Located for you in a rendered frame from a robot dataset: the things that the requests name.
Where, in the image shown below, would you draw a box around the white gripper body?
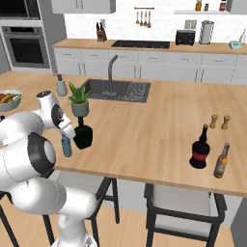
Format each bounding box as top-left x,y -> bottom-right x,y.
60,121 -> 77,140

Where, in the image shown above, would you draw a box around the dark flat glass bottle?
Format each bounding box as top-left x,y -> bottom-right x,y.
72,116 -> 95,151

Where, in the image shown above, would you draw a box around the blue plastic bottle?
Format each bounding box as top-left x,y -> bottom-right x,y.
61,134 -> 73,158

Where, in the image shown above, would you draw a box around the green plant in grey pot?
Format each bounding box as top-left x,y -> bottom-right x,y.
67,82 -> 93,119

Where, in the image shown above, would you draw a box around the grey soap dispenser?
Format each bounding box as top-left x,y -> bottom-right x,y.
56,73 -> 69,97

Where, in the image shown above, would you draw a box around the bowl of fruit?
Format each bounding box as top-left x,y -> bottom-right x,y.
0,89 -> 23,113

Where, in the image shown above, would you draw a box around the black stool with grey seat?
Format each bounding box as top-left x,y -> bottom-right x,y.
41,169 -> 121,247
143,182 -> 229,247
0,191 -> 20,247

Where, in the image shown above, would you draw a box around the dark grey sink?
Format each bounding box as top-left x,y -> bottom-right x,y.
78,78 -> 152,104

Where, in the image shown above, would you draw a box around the grey tap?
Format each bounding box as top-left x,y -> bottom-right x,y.
101,54 -> 120,98

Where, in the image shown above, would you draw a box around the wooden knife block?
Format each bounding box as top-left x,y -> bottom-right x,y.
96,21 -> 108,43

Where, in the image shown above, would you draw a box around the black hob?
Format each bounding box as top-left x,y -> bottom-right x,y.
111,40 -> 171,50

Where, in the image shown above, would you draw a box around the white base cupboards run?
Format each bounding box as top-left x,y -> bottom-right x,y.
52,47 -> 247,86

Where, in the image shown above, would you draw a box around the steel microwave oven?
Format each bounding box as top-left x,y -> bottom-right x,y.
0,0 -> 41,20

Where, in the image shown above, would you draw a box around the black bottle with red band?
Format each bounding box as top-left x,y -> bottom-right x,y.
188,123 -> 211,170

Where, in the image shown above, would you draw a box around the black toaster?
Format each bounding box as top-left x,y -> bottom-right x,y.
175,29 -> 197,46

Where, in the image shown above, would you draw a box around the amber glass bottle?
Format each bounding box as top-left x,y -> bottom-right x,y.
213,142 -> 231,179

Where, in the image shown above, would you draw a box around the paper towel holder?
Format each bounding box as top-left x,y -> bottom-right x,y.
198,19 -> 215,45

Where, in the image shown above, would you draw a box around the teal kitchen scale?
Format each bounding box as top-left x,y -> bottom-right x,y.
228,41 -> 243,50

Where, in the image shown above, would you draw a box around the red jar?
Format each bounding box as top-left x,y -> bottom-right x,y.
218,0 -> 228,13

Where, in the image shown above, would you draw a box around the white wall cupboards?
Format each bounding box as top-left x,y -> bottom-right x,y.
50,0 -> 117,14

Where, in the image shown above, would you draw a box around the grey wall socket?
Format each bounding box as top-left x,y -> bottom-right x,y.
183,19 -> 198,30

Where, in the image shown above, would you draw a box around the white wall shelf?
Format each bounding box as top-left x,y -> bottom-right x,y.
173,9 -> 232,15

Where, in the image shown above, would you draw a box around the white wall cupboard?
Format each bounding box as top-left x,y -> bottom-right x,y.
226,0 -> 247,15

